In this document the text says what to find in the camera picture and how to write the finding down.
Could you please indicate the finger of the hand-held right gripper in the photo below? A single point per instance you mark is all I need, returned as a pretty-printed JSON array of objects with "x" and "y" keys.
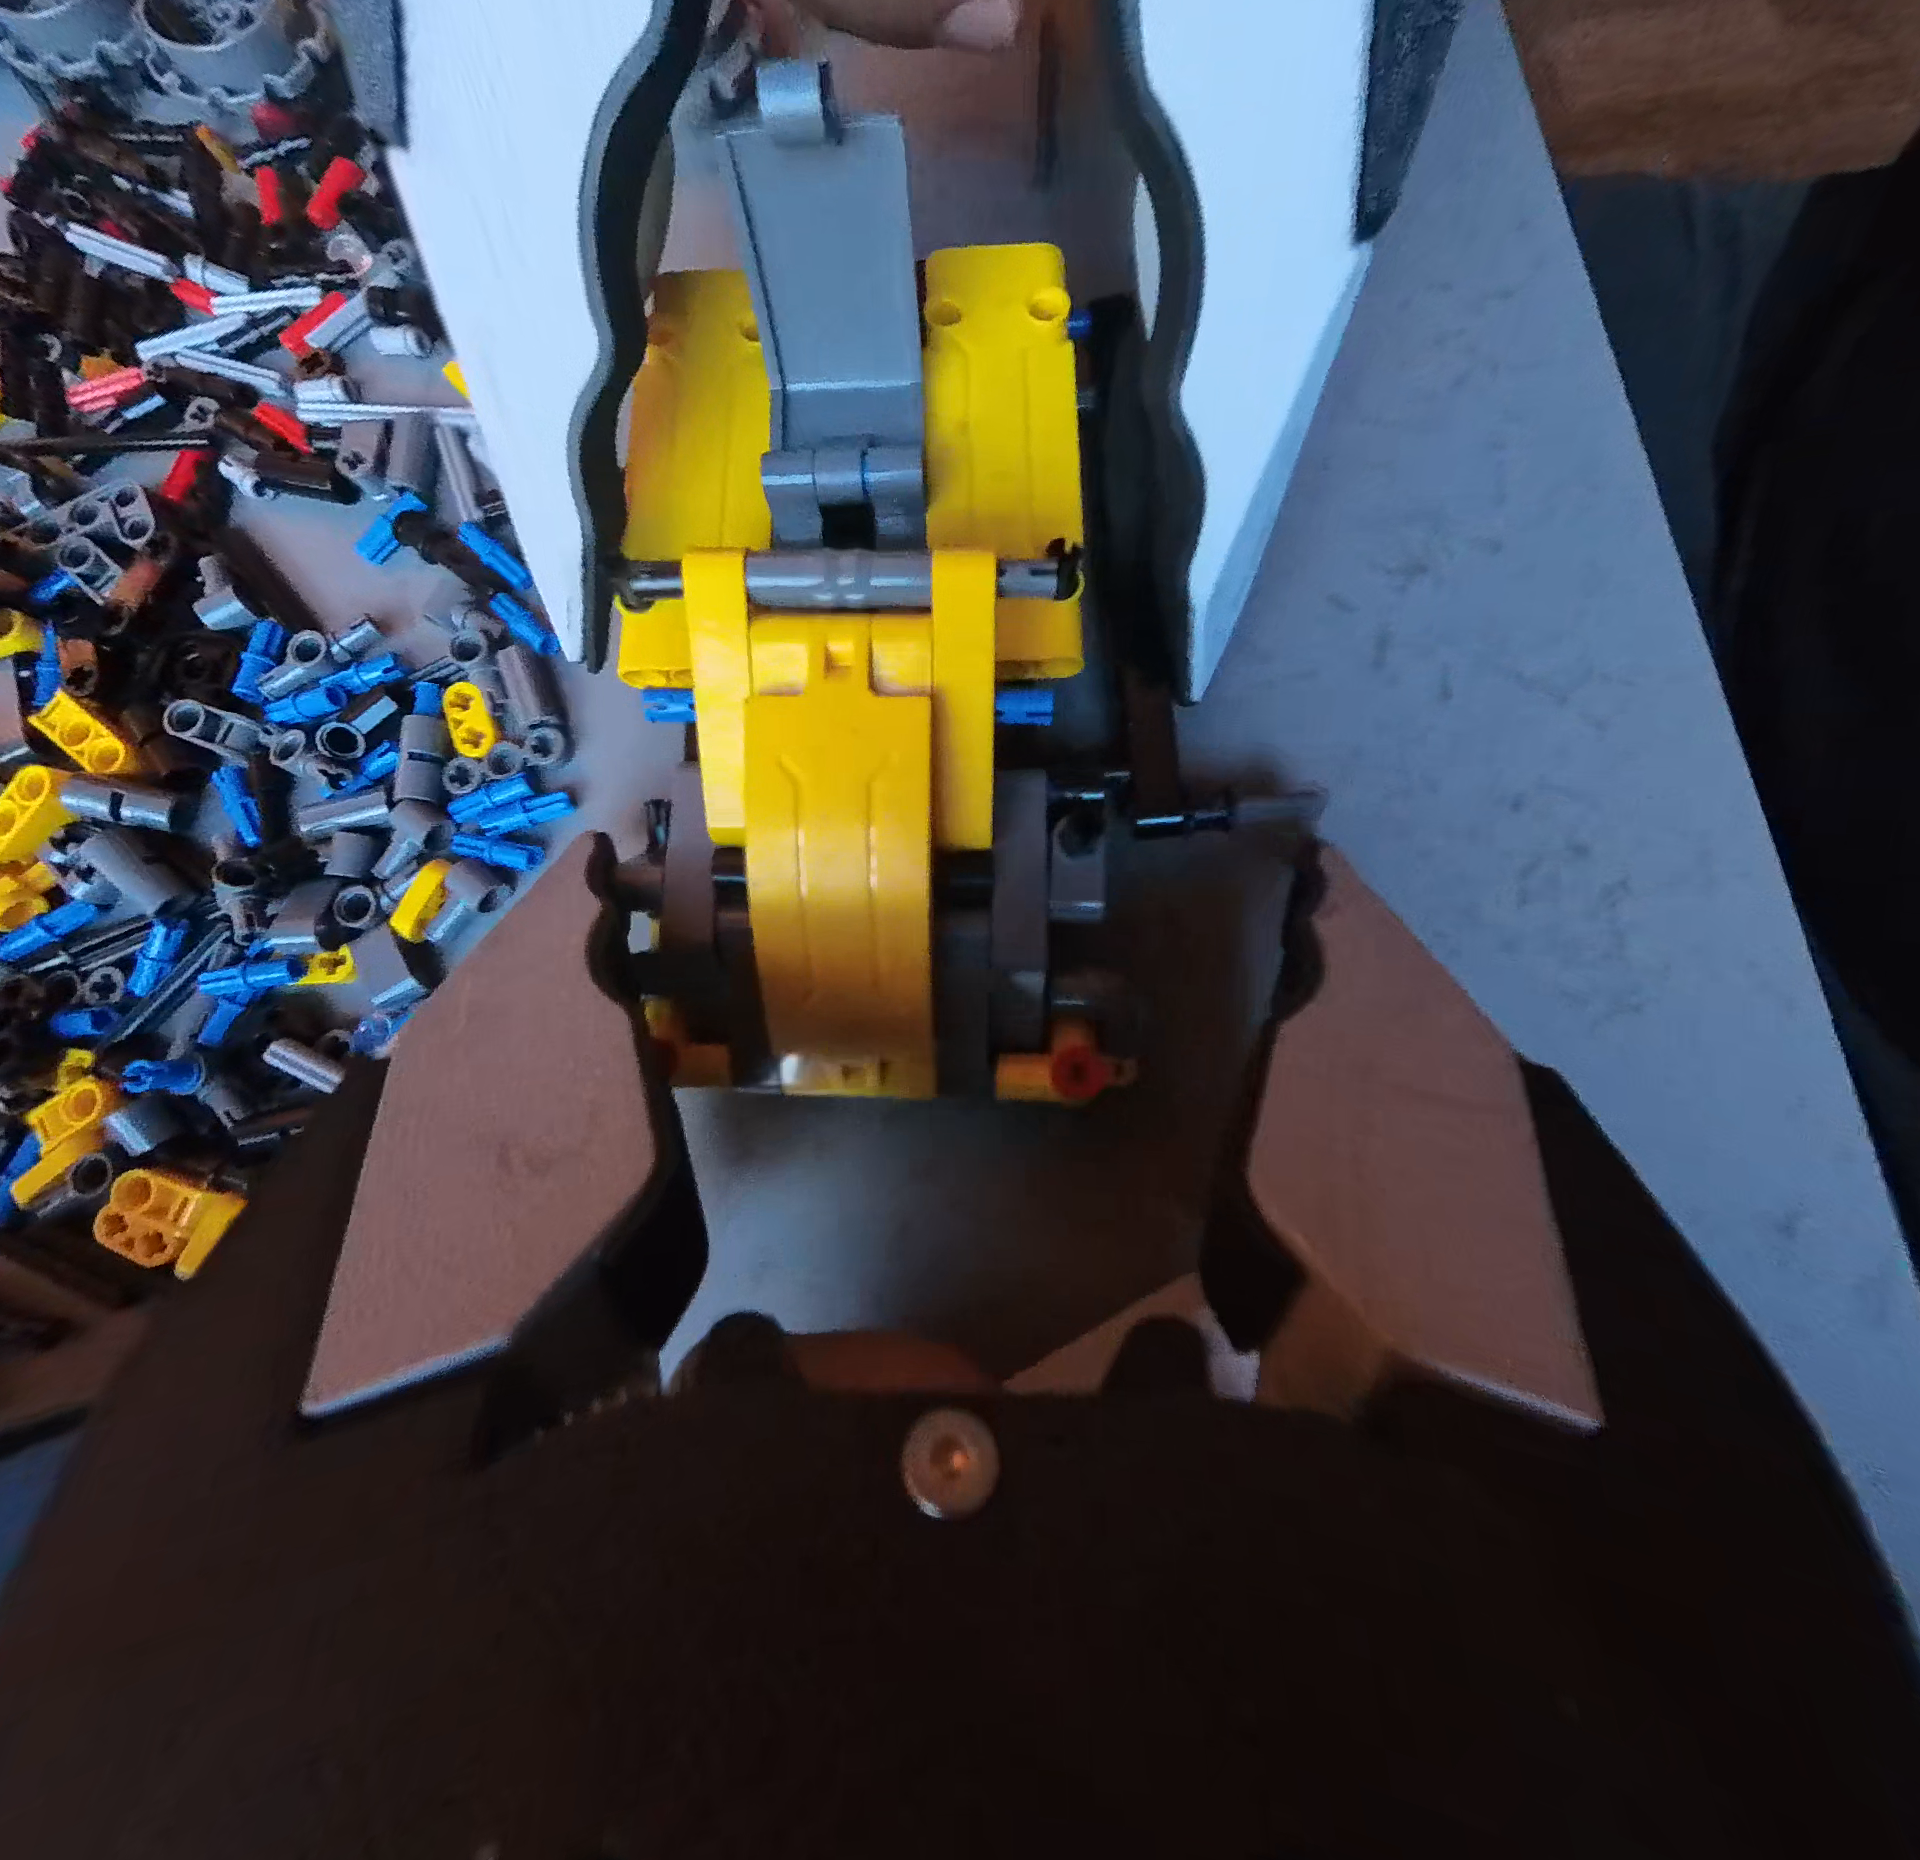
[
  {"x": 1276, "y": 240},
  {"x": 496, "y": 240}
]

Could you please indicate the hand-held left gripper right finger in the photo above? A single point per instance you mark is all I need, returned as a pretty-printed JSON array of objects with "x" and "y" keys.
[{"x": 1409, "y": 1186}]

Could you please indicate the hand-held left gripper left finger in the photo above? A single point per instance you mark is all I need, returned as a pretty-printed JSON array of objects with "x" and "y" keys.
[{"x": 480, "y": 1171}]

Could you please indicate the yellow toy vehicle model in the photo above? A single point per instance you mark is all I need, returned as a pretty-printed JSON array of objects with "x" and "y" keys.
[{"x": 841, "y": 809}]

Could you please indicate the grey desk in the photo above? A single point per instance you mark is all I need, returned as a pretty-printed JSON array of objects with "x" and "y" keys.
[{"x": 1501, "y": 690}]

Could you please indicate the pile of small building pieces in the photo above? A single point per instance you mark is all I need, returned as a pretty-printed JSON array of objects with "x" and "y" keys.
[{"x": 226, "y": 616}]

